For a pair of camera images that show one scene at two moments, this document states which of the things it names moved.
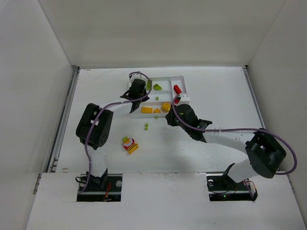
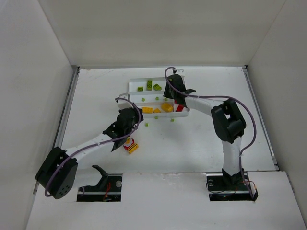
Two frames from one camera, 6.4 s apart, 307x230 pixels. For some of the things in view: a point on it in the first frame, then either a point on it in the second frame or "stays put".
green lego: x=149 y=85 stays put
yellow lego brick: x=147 y=109 stays put
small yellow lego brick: x=157 y=110 stays put
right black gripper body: x=170 y=119 → x=171 y=89
